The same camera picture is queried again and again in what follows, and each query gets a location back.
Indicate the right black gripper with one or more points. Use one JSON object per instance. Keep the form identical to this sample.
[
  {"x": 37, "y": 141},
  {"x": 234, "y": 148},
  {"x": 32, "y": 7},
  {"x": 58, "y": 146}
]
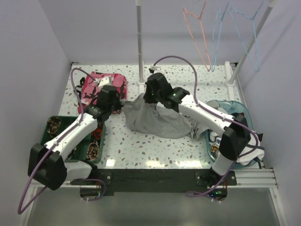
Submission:
[{"x": 147, "y": 98}]

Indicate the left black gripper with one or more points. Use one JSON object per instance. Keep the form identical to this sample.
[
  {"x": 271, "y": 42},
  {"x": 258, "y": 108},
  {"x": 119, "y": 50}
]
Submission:
[{"x": 118, "y": 105}]

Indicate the grey tank top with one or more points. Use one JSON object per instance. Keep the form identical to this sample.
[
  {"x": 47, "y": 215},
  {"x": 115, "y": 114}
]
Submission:
[{"x": 162, "y": 122}]

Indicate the pink wire hanger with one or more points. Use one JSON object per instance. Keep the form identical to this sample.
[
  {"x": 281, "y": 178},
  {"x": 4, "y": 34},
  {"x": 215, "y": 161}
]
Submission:
[{"x": 203, "y": 55}]

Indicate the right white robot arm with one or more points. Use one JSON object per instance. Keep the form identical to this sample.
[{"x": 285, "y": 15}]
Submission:
[{"x": 181, "y": 101}]

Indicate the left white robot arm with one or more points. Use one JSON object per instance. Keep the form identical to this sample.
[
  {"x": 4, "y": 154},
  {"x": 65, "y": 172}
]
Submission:
[{"x": 47, "y": 163}]

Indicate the pink camouflage garment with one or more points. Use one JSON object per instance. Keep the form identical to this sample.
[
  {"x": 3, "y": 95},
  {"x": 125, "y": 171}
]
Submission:
[{"x": 88, "y": 91}]

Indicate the rolled orange black sock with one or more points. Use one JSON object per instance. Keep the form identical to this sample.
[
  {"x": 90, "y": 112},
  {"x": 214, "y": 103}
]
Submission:
[{"x": 97, "y": 134}]

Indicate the green compartment tray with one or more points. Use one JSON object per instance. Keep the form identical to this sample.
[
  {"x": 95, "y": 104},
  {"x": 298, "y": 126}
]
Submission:
[{"x": 80, "y": 151}]

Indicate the rolled patterned sock front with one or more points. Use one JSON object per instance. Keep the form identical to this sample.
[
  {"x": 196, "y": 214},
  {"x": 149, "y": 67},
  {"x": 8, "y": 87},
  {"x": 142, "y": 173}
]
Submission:
[{"x": 92, "y": 150}]

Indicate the rolled brown patterned sock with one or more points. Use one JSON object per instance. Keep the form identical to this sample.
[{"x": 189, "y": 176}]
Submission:
[{"x": 53, "y": 125}]

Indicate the right rack pole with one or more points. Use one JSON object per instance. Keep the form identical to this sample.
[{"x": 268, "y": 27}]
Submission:
[{"x": 232, "y": 75}]

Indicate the rack pole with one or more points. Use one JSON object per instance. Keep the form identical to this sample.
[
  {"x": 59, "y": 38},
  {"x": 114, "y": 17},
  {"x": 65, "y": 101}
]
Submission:
[
  {"x": 141, "y": 81},
  {"x": 232, "y": 75}
]

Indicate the teal plastic basin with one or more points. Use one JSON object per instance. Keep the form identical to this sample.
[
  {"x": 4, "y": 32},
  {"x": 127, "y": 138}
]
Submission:
[{"x": 236, "y": 138}]

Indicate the centre rack pole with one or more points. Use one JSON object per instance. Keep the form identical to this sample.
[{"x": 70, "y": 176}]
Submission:
[{"x": 141, "y": 81}]

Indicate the white clothes in basin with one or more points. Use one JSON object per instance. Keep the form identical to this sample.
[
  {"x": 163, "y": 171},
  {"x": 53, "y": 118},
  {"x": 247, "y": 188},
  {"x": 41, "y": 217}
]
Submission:
[{"x": 249, "y": 155}]

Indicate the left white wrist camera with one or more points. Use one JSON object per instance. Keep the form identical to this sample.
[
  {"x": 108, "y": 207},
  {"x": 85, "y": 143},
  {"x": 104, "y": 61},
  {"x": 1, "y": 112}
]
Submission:
[{"x": 100, "y": 82}]

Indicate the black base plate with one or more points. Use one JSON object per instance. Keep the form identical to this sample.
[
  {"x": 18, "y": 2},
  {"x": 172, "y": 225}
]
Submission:
[{"x": 191, "y": 182}]

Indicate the blue wire hanger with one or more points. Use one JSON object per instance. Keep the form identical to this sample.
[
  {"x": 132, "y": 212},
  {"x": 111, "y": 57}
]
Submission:
[
  {"x": 255, "y": 64},
  {"x": 216, "y": 35}
]

